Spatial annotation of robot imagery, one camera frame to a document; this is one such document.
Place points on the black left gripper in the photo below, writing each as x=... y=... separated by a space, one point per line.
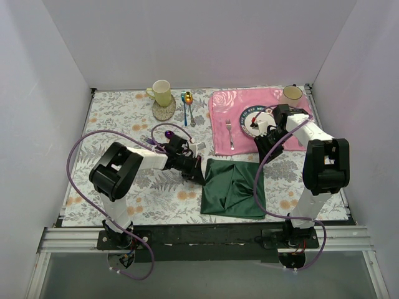
x=193 y=170

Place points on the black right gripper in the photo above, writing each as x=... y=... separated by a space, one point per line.
x=267 y=144

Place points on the dark green cloth napkin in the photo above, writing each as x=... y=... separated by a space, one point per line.
x=228 y=190

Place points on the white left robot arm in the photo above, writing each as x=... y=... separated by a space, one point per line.
x=115 y=172

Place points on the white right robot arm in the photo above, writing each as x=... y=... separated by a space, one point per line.
x=325 y=172

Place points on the white plate blue rim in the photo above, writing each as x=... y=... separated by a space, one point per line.
x=251 y=113

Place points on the cream enamel mug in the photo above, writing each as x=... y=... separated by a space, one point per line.
x=291 y=95

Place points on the silver fork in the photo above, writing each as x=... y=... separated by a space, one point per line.
x=229 y=128

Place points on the purple spoon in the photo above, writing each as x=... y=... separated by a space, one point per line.
x=169 y=134

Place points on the pink rose placemat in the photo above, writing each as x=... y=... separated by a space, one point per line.
x=229 y=104

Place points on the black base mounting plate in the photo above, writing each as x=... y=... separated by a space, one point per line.
x=242 y=241

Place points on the speckled round coaster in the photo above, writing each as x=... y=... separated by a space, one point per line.
x=164 y=113

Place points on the gold rainbow spoon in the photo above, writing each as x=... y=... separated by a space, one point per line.
x=189 y=102

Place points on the yellow-green mug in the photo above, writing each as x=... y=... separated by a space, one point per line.
x=160 y=92

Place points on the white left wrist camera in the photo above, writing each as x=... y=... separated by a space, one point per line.
x=196 y=148

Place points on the blue handled spoon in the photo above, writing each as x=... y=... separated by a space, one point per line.
x=183 y=98

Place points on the aluminium frame rail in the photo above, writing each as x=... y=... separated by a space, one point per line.
x=84 y=240

